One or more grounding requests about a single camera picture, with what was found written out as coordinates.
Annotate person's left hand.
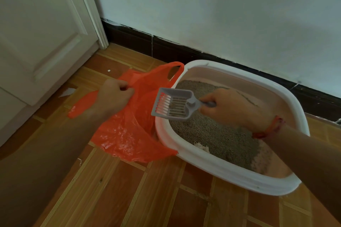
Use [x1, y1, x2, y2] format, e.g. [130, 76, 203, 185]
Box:
[92, 78, 135, 120]

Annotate person's right hand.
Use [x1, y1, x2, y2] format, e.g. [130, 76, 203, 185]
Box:
[198, 88, 276, 134]

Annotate grey cat litter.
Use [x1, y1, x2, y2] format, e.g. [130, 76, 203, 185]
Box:
[169, 80, 267, 174]

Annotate orange plastic bag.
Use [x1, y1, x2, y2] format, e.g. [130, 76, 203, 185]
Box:
[67, 61, 185, 164]

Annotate grey plastic litter scoop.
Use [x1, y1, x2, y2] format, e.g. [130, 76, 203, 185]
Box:
[151, 87, 216, 121]

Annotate white pink cat litter box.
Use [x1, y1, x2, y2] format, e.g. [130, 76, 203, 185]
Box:
[155, 60, 310, 196]

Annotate person's left forearm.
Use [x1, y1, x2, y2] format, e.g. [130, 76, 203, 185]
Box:
[0, 111, 103, 227]

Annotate person's right forearm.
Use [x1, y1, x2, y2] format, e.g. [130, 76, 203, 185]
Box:
[262, 124, 341, 223]

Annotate flat white paper piece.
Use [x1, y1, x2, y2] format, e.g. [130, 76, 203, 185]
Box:
[58, 88, 77, 98]

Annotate white paper clump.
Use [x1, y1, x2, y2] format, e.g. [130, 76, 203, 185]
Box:
[193, 142, 211, 153]

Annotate white wooden cabinet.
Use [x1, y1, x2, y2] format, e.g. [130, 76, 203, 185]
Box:
[0, 0, 109, 148]

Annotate white panel cabinet door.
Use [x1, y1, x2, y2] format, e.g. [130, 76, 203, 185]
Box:
[0, 85, 28, 132]
[0, 0, 99, 106]

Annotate red string bracelet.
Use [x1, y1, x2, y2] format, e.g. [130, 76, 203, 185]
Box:
[251, 115, 286, 140]

